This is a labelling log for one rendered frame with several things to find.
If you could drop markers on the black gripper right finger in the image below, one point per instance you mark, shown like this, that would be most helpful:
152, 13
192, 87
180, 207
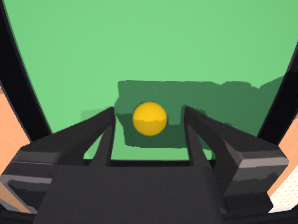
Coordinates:
245, 164

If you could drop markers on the yellow ball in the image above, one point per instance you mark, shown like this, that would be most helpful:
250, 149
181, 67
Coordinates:
149, 118

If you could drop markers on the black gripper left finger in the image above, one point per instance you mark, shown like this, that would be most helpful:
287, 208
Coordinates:
68, 146

